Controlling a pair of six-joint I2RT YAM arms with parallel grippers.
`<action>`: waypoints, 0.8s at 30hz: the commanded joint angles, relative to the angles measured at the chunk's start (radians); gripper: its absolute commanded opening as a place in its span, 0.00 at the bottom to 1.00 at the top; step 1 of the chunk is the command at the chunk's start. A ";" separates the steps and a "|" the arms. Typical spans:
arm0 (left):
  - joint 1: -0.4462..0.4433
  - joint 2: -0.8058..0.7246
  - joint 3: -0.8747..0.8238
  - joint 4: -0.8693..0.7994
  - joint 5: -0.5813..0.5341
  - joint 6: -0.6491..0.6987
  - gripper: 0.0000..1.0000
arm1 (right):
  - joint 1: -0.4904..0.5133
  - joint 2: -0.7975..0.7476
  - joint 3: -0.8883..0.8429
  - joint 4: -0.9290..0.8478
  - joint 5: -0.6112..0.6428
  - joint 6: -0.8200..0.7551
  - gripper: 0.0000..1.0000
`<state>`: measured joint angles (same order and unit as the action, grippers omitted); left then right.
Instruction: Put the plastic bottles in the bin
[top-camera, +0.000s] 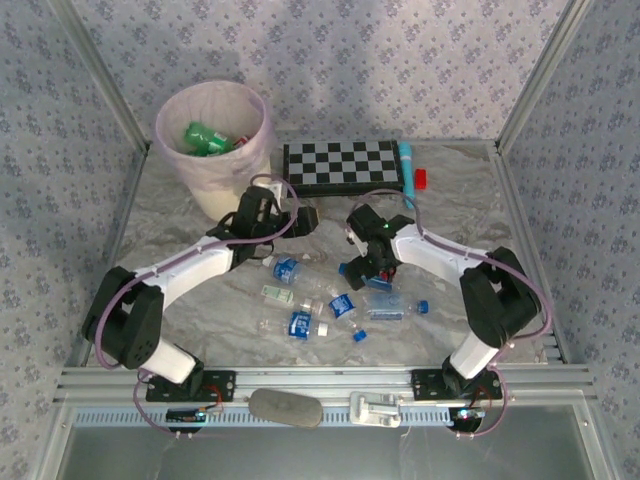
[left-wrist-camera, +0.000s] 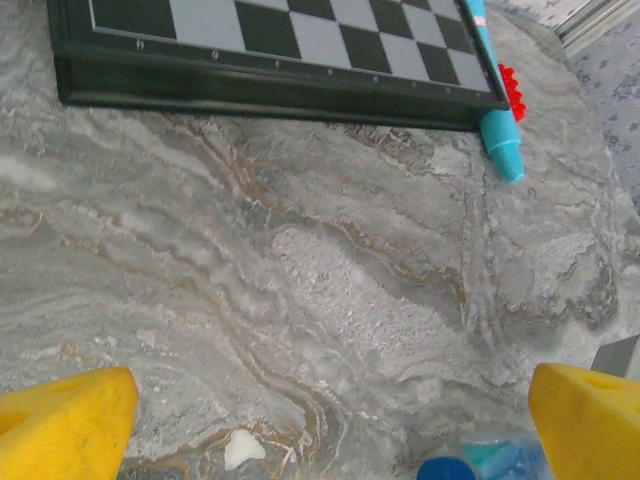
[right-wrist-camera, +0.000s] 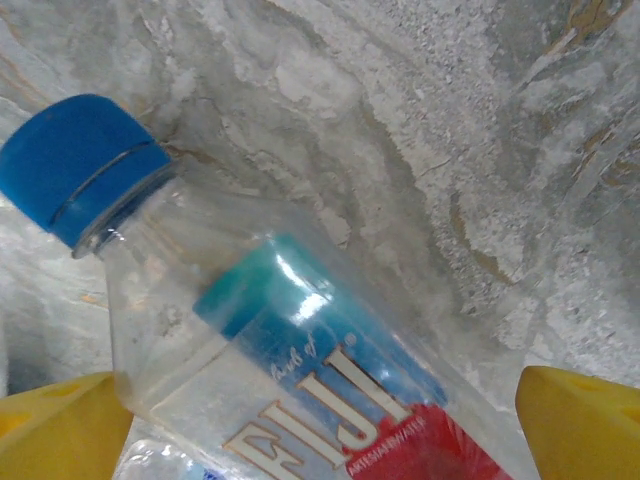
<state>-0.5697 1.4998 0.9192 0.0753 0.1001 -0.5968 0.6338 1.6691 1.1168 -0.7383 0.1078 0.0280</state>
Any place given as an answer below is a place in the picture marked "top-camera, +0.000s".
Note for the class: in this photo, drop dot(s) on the blue bottle red caps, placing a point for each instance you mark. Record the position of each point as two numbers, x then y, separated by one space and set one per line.
381 286

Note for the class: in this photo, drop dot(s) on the blue-label bottle blue cap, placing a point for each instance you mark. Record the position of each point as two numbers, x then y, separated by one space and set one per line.
341 306

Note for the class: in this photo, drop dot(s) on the blue-label bottle white cap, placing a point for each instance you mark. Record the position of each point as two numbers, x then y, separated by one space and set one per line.
300 325
285 270

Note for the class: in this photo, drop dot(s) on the clear bottle pale blue label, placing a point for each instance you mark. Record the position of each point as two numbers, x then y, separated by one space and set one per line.
387 306

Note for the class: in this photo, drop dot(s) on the clear bottle white green label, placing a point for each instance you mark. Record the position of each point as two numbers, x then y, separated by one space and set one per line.
276 295

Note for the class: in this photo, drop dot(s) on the green plastic soda bottle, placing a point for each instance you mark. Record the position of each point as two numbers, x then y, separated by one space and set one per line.
195 134
217 146

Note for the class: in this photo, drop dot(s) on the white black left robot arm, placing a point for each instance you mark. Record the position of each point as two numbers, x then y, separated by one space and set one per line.
190 270

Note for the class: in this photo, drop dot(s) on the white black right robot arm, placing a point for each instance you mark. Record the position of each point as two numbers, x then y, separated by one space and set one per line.
430 255

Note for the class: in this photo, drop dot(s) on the white round waste bin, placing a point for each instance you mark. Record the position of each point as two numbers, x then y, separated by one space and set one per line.
220 200

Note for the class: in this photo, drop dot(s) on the pink plastic bin liner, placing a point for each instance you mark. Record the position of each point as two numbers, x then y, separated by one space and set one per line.
215 102

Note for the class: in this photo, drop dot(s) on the blue marker pen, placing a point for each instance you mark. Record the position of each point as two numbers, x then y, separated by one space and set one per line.
408 170

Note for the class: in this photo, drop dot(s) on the black white checkerboard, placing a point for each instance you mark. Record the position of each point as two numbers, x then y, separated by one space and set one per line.
345 162

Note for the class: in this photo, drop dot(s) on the small red block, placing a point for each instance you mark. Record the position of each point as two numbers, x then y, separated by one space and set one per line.
421 180

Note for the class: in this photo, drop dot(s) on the grey oblong pad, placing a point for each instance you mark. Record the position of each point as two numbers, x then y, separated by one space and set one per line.
285 407

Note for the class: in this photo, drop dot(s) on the right small circuit board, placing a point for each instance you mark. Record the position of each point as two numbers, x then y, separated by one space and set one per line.
465 415

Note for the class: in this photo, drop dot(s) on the small circuit board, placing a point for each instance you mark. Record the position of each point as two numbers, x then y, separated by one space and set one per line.
465 415
185 416

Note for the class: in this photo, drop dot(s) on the grey lower shelf panel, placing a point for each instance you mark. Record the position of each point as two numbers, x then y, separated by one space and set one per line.
320 455

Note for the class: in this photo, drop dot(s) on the left small circuit board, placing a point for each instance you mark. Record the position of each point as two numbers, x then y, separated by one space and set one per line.
185 416

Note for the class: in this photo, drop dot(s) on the aluminium mounting rail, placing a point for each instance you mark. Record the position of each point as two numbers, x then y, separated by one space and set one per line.
325 377

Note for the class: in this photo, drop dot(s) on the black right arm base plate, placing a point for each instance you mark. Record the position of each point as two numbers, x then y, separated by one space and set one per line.
425 382

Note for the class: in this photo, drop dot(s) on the silver metal bracket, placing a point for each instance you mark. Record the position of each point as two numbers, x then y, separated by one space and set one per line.
370 410

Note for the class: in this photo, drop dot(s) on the aluminium side rail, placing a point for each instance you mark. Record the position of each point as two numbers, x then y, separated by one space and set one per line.
508 175
116 235

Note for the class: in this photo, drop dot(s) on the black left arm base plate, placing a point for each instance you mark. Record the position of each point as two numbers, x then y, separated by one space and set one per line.
225 385

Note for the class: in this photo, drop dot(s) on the aluminium frame post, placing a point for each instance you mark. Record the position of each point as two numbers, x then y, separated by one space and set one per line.
102 75
541 75

